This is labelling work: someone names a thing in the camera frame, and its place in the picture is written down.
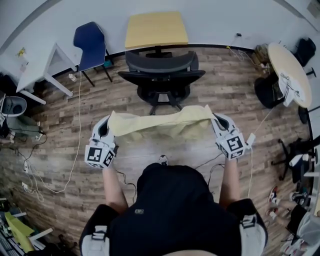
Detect long cream cable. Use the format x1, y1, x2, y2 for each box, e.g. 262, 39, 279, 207
29, 72, 83, 195

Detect yellow-green sheet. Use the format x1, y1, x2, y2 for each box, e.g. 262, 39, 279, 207
4, 211, 36, 253

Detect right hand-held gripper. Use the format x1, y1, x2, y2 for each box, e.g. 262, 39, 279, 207
211, 112, 251, 161

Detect person's left forearm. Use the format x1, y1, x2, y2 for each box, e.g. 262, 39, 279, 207
102, 167, 130, 215

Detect black round table base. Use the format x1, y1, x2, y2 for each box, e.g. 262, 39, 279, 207
253, 72, 286, 110

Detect white printed cloth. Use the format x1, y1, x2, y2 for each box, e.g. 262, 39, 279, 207
277, 71, 305, 108

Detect black white sneaker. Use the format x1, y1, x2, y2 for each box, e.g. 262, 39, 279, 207
289, 191, 308, 206

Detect black swivel chair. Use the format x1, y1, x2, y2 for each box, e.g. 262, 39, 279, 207
271, 137, 320, 185

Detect pale yellow clothes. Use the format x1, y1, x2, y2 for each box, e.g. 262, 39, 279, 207
109, 104, 219, 148

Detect grey shoulder strap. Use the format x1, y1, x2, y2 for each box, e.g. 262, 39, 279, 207
238, 213, 266, 256
81, 224, 111, 256

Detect white rectangular table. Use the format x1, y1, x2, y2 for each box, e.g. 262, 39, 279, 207
15, 42, 81, 105

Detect brown woven basket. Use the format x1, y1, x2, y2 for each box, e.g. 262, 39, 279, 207
254, 43, 271, 66

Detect round light wooden table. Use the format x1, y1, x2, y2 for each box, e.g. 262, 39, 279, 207
267, 41, 313, 109

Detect right grey shoulder strap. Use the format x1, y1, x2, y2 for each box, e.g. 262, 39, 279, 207
238, 213, 266, 256

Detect yellow square wooden table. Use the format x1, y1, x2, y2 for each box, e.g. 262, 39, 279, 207
124, 10, 190, 59

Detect person's black shirt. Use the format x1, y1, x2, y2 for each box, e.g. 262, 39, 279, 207
78, 163, 270, 256

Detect blue plastic chair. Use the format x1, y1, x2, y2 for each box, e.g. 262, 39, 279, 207
72, 21, 115, 87

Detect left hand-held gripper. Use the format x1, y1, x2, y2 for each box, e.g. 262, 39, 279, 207
84, 116, 120, 171

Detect black office chair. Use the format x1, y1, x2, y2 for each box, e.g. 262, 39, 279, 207
117, 50, 207, 116

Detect white wooden rail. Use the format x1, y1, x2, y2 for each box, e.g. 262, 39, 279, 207
28, 227, 54, 242

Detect white power cable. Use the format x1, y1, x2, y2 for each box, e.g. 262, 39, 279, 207
253, 107, 275, 136

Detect left grey shoulder strap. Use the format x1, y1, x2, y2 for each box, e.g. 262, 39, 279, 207
81, 224, 111, 256

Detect person's right forearm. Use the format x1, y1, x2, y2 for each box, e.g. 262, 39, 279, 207
219, 159, 241, 207

